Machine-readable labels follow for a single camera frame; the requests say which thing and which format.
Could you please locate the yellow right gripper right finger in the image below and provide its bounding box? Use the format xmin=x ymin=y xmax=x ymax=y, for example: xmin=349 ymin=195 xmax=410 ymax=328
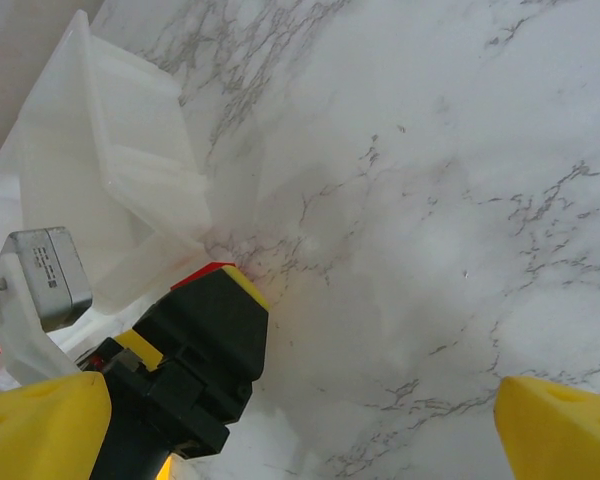
xmin=493 ymin=377 xmax=600 ymax=480

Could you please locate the grey camera on white mount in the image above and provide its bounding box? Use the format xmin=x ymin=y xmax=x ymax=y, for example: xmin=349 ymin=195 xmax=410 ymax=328
xmin=0 ymin=249 xmax=79 ymax=387

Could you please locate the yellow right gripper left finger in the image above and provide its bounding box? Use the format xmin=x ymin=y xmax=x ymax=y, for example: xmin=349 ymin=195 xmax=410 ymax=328
xmin=0 ymin=372 xmax=112 ymax=480

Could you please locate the white plastic bin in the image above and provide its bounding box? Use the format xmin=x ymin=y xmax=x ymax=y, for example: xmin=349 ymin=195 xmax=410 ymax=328
xmin=94 ymin=164 xmax=216 ymax=317
xmin=17 ymin=9 xmax=211 ymax=241

